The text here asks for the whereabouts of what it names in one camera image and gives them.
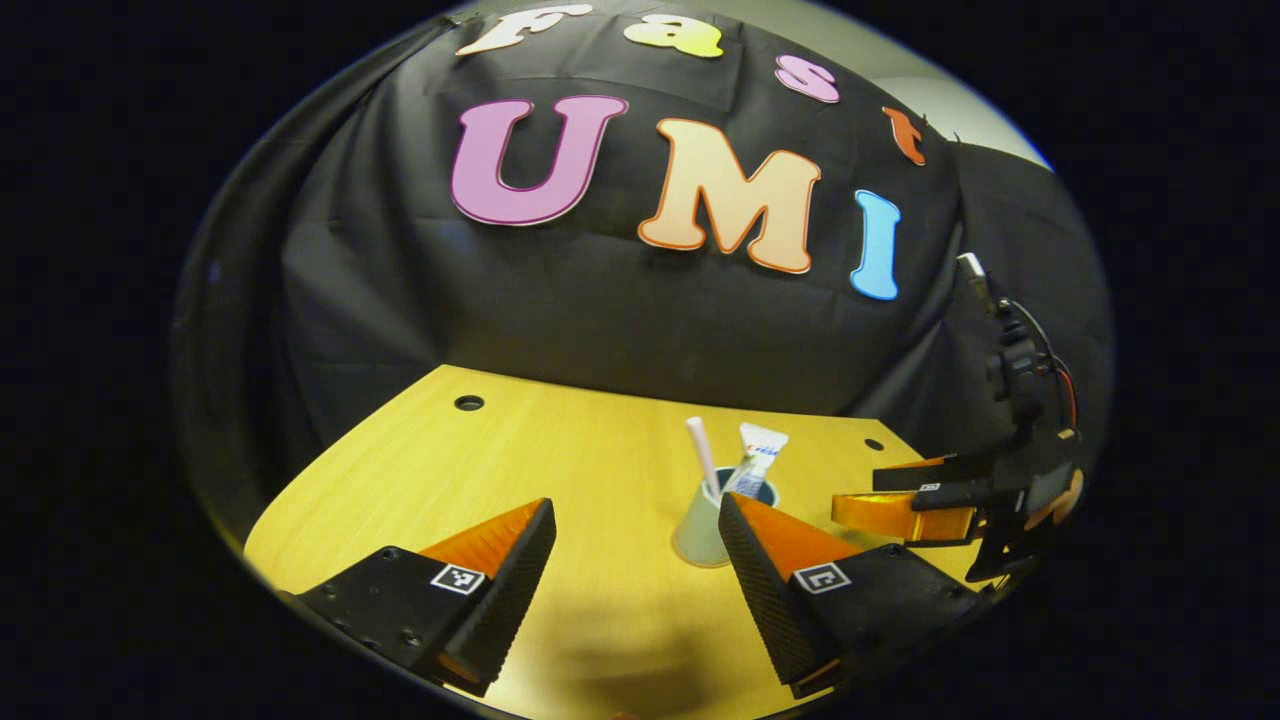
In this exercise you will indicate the white toothpaste tube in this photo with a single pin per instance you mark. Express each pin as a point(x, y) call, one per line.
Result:
point(760, 450)

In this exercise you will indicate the black backdrop cloth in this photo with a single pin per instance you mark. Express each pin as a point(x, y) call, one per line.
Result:
point(600, 320)

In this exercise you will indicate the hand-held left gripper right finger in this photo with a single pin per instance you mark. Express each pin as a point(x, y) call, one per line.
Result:
point(770, 600)

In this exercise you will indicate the pale pink toothbrush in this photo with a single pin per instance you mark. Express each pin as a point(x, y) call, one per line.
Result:
point(700, 450)

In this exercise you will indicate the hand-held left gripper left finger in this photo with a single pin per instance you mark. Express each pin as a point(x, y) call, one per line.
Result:
point(510, 600)

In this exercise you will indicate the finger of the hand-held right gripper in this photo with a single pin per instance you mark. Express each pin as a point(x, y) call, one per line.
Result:
point(950, 470)
point(890, 515)

